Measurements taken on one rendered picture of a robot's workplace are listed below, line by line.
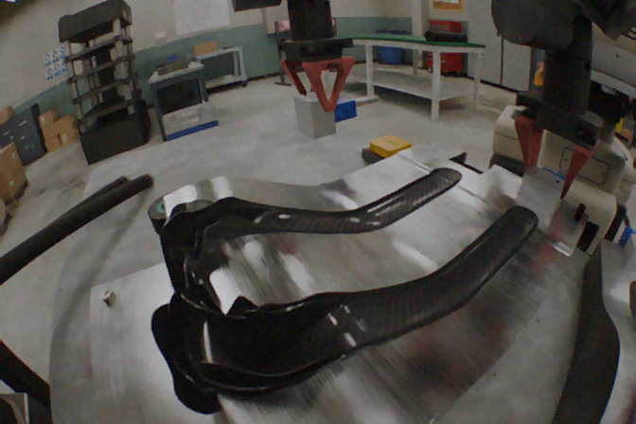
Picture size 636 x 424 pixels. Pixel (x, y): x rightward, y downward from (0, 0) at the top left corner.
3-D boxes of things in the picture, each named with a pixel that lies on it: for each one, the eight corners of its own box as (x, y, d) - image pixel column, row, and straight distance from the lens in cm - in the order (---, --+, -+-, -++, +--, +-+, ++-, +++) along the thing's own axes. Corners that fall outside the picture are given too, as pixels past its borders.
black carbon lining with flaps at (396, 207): (440, 177, 40) (448, 106, 36) (544, 238, 34) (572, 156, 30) (159, 297, 28) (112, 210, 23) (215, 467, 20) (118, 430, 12)
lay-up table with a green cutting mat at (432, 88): (369, 79, 575) (366, 26, 566) (482, 109, 428) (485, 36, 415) (318, 88, 510) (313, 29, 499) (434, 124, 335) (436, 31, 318)
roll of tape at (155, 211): (189, 203, 54) (184, 185, 52) (205, 222, 47) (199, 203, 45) (150, 220, 54) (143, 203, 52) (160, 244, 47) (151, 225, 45)
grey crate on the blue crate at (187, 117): (213, 113, 367) (210, 101, 364) (218, 120, 327) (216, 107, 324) (165, 127, 366) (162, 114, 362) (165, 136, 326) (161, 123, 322)
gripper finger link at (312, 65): (315, 120, 37) (308, 46, 36) (291, 110, 44) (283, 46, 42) (359, 109, 41) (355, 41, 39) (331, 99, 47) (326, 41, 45)
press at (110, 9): (151, 118, 551) (132, 8, 550) (147, 144, 402) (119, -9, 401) (106, 134, 568) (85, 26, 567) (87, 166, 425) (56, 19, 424)
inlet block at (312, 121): (367, 111, 51) (365, 79, 50) (387, 117, 48) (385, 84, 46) (298, 131, 45) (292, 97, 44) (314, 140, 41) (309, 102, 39)
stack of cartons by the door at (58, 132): (80, 135, 691) (71, 99, 683) (77, 140, 660) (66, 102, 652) (52, 149, 725) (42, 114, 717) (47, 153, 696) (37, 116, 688)
